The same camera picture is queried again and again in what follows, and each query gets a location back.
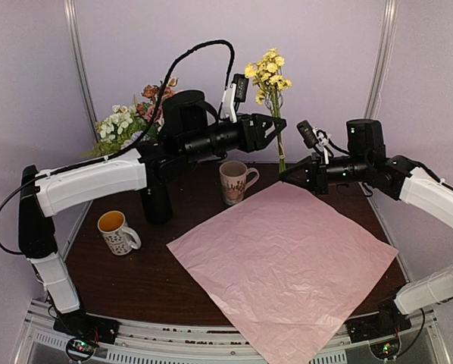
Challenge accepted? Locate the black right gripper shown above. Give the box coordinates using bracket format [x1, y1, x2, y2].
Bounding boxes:
[279, 151, 370, 196]

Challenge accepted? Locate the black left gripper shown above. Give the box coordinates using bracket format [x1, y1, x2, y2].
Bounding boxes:
[182, 112, 288, 163]

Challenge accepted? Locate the yellow small flower bunch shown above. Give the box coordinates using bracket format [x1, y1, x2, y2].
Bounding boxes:
[244, 47, 294, 176]

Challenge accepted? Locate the pink tissue wrapping sheet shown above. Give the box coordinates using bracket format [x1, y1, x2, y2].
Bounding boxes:
[168, 182, 398, 363]

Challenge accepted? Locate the mauve and white flower stem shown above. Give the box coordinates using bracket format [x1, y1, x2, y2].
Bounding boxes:
[142, 102, 164, 128]

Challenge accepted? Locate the orange brown flower stem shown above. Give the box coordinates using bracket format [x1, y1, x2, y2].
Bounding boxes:
[137, 84, 175, 116]

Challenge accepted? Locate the white green hydrangea bunch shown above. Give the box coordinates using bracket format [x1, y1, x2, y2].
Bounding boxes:
[83, 97, 147, 158]

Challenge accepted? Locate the pink rose stem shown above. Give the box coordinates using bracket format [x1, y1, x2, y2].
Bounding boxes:
[166, 77, 179, 91]

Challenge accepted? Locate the blue white hydrangea bunch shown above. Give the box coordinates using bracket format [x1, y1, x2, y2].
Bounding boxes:
[120, 130, 150, 150]

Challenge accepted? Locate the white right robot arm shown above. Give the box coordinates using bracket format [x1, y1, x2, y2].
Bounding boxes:
[280, 119, 453, 335]

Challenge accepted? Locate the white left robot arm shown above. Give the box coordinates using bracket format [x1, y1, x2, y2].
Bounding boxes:
[18, 90, 286, 337]

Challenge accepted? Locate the black tall vase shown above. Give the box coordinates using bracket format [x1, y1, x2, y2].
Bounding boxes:
[140, 184, 173, 225]

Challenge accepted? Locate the cream printed mug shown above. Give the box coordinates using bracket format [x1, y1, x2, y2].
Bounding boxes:
[219, 161, 260, 206]

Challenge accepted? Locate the floral mug yellow inside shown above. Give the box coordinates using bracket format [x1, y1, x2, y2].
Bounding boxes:
[97, 210, 142, 256]

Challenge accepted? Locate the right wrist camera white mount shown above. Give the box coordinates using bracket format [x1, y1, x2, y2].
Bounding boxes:
[296, 120, 334, 165]

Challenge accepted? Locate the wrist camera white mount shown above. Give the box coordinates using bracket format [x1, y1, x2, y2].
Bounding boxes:
[218, 74, 249, 123]
[296, 120, 334, 165]

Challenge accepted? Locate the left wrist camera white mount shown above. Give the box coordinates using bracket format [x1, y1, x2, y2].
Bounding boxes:
[218, 74, 249, 123]

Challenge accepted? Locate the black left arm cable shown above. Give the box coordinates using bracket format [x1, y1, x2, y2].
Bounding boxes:
[0, 39, 237, 256]

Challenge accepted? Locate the right aluminium frame post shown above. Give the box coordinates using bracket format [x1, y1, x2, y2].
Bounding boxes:
[362, 0, 399, 120]

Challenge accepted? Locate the aluminium frame post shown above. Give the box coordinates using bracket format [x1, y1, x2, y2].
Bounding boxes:
[63, 0, 99, 143]
[362, 0, 399, 120]

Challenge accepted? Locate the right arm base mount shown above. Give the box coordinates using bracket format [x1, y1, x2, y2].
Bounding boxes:
[345, 300, 420, 362]

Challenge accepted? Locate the left aluminium frame post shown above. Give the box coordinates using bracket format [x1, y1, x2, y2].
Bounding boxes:
[63, 0, 99, 143]

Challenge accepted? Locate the white vented front rail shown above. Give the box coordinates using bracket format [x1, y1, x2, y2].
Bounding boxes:
[11, 300, 451, 363]

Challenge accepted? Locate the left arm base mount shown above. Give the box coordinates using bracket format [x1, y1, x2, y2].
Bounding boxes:
[48, 306, 120, 363]

